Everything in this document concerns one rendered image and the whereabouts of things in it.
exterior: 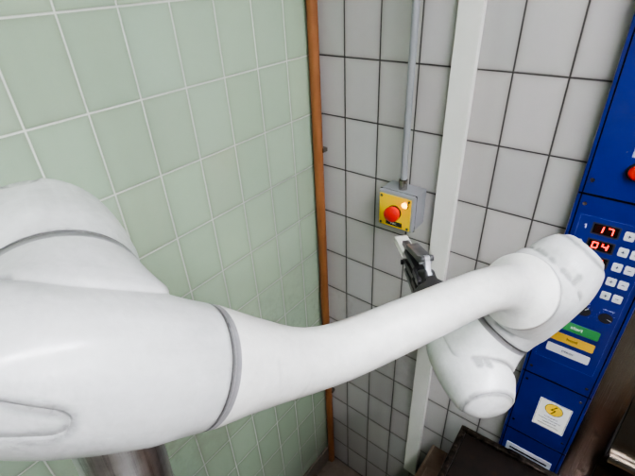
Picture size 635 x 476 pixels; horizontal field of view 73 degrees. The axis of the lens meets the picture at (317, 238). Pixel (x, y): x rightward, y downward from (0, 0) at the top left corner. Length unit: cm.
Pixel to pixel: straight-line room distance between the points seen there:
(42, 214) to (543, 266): 55
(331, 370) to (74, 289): 24
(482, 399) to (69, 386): 52
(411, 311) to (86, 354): 32
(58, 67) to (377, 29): 65
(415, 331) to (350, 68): 80
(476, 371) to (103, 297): 51
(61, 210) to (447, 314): 38
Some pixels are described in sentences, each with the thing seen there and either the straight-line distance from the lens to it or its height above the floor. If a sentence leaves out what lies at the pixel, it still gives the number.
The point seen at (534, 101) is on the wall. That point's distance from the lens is 97.
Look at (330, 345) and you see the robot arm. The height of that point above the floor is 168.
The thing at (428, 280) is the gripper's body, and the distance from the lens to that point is 82.
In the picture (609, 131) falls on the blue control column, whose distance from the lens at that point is 93.
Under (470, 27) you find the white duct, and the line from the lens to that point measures 97.
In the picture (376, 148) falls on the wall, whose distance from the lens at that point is 115.
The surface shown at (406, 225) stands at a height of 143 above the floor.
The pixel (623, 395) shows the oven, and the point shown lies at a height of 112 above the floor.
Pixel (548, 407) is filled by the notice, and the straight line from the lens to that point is 133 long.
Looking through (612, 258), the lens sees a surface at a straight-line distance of 103.
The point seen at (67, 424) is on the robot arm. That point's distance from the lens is 30.
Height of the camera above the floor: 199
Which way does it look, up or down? 32 degrees down
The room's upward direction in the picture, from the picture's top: 3 degrees counter-clockwise
